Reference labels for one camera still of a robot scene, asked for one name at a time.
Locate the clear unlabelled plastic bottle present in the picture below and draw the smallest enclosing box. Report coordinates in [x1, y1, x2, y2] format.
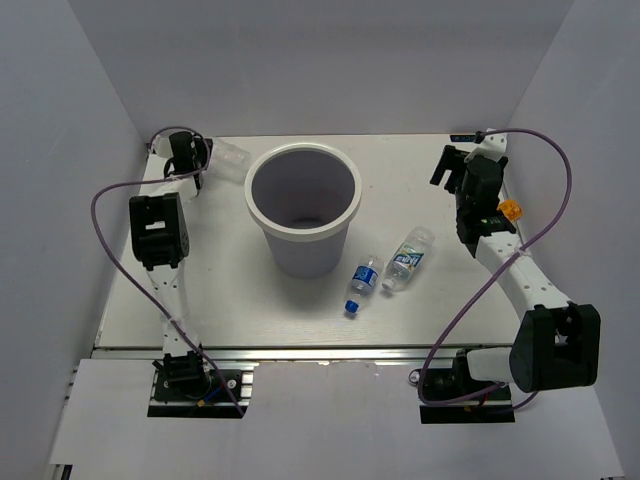
[210, 138, 252, 184]

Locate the green label water bottle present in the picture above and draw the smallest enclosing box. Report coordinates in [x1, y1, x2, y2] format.
[381, 226, 435, 294]

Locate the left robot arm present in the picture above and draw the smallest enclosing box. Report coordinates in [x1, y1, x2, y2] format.
[129, 131, 212, 399]

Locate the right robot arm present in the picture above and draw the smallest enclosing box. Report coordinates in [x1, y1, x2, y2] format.
[430, 145, 601, 399]

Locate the white plastic bin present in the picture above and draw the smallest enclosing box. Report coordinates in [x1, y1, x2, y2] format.
[244, 142, 363, 280]

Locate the black XDOF sticker right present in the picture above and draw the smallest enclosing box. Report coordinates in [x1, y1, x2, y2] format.
[449, 133, 476, 143]

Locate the orange juice bottle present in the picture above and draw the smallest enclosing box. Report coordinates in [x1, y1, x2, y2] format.
[497, 199, 523, 223]

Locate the blue label water bottle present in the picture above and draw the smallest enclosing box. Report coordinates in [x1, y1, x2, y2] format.
[344, 255, 383, 317]

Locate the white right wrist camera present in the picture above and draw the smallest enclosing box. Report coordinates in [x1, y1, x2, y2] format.
[465, 129, 507, 163]

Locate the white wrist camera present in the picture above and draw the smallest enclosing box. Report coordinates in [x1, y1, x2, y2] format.
[465, 129, 507, 163]
[151, 135, 173, 159]

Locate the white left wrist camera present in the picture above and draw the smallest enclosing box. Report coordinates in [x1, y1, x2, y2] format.
[151, 135, 173, 159]

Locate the front aluminium rail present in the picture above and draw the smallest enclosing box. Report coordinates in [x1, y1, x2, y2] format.
[89, 342, 531, 363]

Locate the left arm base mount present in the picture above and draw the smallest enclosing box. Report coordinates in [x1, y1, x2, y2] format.
[147, 360, 248, 419]

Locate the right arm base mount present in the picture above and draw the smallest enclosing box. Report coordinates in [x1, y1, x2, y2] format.
[419, 349, 515, 425]

